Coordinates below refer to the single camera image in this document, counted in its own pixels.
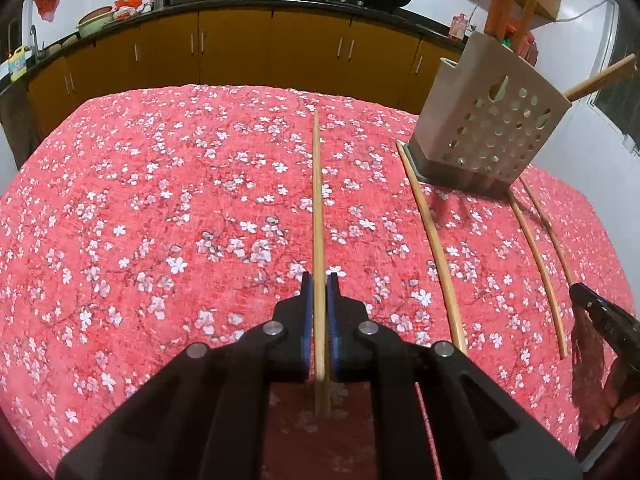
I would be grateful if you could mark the white perforated utensil holder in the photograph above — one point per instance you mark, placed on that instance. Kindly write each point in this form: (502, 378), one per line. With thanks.
(495, 120)

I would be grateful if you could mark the barred window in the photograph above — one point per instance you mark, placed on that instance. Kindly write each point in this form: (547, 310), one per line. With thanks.
(627, 110)

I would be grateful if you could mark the black kitchen countertop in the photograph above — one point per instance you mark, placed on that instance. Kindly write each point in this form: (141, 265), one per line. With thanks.
(250, 5)

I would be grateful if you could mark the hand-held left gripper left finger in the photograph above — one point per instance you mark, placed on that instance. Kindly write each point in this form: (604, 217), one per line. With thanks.
(306, 320)

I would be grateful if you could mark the yellow detergent bottle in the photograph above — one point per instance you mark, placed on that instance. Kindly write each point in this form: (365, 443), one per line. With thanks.
(18, 65)

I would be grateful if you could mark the red and white plastic bag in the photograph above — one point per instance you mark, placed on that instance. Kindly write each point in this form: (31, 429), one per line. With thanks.
(129, 7)

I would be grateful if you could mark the kitchen faucet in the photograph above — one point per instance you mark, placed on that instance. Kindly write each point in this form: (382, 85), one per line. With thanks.
(35, 42)

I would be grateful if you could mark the wooden base cabinets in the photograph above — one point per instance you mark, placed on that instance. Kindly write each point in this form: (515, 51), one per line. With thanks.
(235, 50)

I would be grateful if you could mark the red oil bottles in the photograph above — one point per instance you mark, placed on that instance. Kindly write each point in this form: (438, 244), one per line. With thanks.
(527, 45)

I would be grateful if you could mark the person's right hand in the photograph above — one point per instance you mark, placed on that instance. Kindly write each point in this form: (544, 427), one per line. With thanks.
(625, 390)

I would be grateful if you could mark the red floral tablecloth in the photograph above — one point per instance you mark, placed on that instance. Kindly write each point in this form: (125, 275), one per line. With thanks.
(175, 210)

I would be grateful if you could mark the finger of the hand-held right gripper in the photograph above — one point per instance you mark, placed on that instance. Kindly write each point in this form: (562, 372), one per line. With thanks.
(607, 317)

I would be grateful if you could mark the green basin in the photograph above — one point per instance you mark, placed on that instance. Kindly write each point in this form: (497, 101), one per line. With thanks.
(95, 22)

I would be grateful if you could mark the pink bottle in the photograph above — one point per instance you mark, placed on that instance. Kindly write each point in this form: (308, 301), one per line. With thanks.
(457, 27)

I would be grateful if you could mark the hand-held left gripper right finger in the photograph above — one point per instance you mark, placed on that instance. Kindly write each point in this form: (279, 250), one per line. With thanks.
(334, 320)

